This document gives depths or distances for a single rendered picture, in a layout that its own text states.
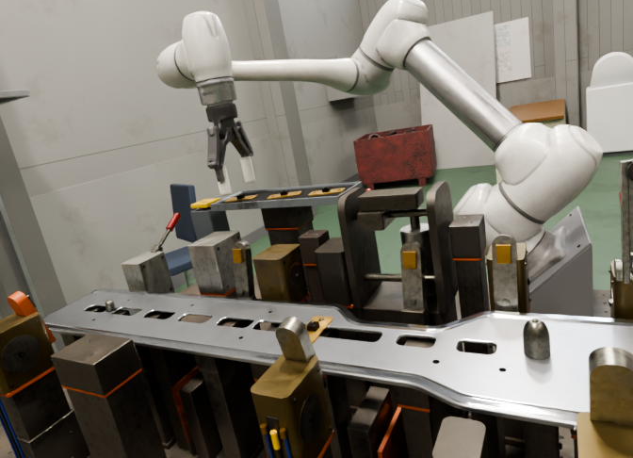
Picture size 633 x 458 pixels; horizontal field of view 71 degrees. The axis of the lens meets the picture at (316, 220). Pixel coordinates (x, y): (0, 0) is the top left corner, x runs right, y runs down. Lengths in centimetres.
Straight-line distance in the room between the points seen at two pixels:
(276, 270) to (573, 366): 54
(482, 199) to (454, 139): 614
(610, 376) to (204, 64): 96
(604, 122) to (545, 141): 581
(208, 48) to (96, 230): 274
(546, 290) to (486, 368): 64
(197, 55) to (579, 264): 103
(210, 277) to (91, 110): 291
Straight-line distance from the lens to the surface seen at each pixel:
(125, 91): 405
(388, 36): 139
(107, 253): 377
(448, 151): 739
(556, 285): 126
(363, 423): 77
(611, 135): 703
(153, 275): 123
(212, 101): 113
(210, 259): 101
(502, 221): 125
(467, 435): 57
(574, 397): 61
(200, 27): 114
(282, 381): 59
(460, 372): 64
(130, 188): 391
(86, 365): 85
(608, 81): 699
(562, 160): 118
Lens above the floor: 137
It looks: 15 degrees down
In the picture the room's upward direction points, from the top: 10 degrees counter-clockwise
